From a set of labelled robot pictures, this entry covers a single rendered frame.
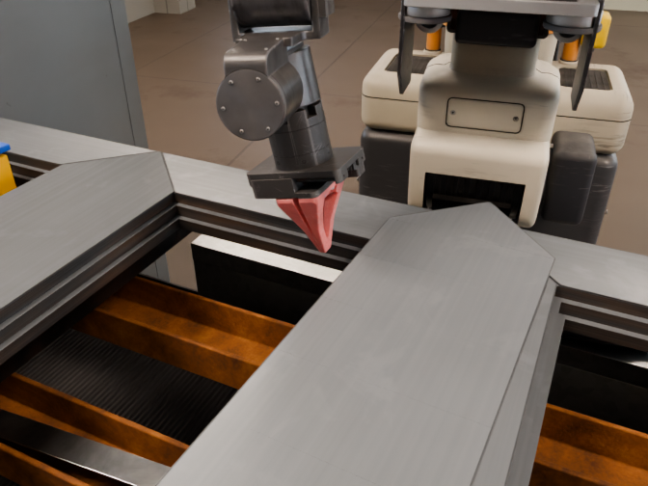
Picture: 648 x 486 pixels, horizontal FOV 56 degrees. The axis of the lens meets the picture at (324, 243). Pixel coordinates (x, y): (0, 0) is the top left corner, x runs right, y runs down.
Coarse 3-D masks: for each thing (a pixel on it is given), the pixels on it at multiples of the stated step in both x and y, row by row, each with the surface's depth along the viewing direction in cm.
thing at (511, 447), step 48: (144, 240) 70; (240, 240) 71; (288, 240) 69; (336, 240) 67; (48, 288) 60; (96, 288) 64; (0, 336) 55; (528, 336) 52; (624, 336) 56; (528, 384) 47; (528, 432) 45; (480, 480) 40; (528, 480) 43
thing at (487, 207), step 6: (468, 204) 71; (474, 204) 71; (480, 204) 71; (486, 204) 71; (492, 204) 71; (474, 210) 70; (480, 210) 70; (486, 210) 70; (492, 210) 70; (498, 210) 70; (498, 216) 69; (504, 216) 69
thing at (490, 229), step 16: (448, 208) 70; (416, 224) 67; (432, 224) 68; (448, 224) 68; (464, 224) 68; (480, 224) 68; (496, 224) 68; (512, 224) 68; (480, 240) 65; (496, 240) 65; (512, 240) 65; (528, 240) 65
